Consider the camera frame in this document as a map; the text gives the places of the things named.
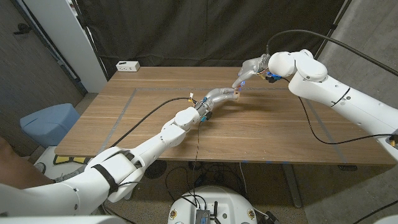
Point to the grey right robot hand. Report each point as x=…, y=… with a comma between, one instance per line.
x=250, y=70

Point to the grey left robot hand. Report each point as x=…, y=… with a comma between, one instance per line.
x=216, y=99

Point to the wooden block with holes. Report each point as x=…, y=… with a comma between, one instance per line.
x=237, y=93

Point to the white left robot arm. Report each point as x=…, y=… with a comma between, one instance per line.
x=124, y=174

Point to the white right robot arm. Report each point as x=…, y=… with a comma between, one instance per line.
x=335, y=87

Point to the black backdrop curtain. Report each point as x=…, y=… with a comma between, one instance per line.
x=205, y=31

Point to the black backdrop stand pole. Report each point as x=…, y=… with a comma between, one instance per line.
x=332, y=31
x=90, y=40

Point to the black round floor fan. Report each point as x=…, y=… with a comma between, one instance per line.
x=157, y=169

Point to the white power strip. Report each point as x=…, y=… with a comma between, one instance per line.
x=127, y=66

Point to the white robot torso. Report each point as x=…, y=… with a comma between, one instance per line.
x=217, y=199

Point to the grey table leg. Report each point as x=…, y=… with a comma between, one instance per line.
x=292, y=186

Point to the grey finned module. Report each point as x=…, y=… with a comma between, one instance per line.
x=202, y=216

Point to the yellow black floor marker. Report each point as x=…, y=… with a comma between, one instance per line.
x=62, y=160

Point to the blue stool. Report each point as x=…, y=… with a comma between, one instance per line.
x=46, y=124

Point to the white floor board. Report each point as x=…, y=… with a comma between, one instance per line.
x=46, y=154

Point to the person's bare leg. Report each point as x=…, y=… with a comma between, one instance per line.
x=15, y=171

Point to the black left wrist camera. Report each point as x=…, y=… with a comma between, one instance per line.
x=206, y=117

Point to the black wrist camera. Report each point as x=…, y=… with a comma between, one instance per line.
x=273, y=77
x=206, y=117

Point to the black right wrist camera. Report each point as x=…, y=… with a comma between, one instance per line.
x=273, y=77

